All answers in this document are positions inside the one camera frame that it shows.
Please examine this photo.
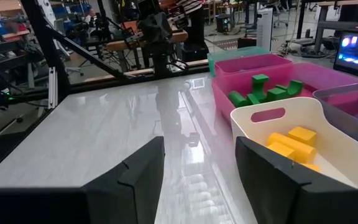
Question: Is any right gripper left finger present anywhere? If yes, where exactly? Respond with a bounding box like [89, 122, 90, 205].
[81, 136, 165, 224]

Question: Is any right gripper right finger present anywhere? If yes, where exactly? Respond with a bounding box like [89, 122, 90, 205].
[234, 136, 357, 224]

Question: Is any yellow cube block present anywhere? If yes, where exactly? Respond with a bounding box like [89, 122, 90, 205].
[287, 126, 318, 147]
[267, 142, 296, 160]

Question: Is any yellow cylinder block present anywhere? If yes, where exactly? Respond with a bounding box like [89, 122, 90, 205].
[267, 132, 317, 165]

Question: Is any green cylinder block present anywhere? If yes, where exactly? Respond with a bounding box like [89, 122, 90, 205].
[227, 90, 252, 108]

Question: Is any green arch block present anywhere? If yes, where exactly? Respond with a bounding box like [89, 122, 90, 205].
[251, 73, 270, 103]

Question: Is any wooden workbench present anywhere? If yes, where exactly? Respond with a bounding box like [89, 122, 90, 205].
[105, 20, 189, 73]

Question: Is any person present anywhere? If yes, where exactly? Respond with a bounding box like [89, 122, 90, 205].
[83, 8, 98, 26]
[175, 0, 210, 47]

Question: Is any white glossy table mat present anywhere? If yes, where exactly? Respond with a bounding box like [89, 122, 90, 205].
[0, 73, 259, 224]

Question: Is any white plastic bin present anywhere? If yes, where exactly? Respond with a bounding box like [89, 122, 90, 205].
[229, 96, 358, 190]

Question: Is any small teal plastic bin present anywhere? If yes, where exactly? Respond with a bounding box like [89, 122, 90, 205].
[206, 46, 272, 77]

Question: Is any dark grey plastic bin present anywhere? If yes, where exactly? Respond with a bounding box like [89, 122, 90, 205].
[311, 80, 358, 154]

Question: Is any small pink plastic bin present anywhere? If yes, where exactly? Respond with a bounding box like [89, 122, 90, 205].
[213, 54, 294, 78]

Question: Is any white tower fan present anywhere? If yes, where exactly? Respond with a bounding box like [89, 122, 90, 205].
[256, 7, 274, 53]

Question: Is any large pink plastic bin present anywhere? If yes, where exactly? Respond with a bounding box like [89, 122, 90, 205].
[211, 62, 358, 125]

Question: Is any computer case with lights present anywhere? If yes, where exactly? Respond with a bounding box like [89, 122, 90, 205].
[333, 30, 358, 78]

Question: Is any grey metal desk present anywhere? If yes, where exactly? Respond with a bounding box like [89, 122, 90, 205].
[313, 0, 358, 54]

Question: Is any silver aluminium bracket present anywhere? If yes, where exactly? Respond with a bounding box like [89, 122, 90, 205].
[47, 66, 58, 110]

